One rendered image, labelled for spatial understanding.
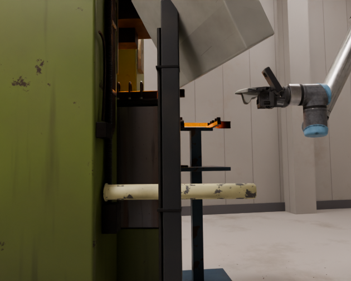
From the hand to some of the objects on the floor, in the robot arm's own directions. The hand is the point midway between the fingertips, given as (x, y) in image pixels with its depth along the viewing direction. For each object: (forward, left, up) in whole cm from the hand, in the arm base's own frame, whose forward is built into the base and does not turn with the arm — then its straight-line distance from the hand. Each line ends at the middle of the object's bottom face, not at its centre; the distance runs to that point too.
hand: (238, 91), depth 127 cm
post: (+37, +51, -100) cm, 118 cm away
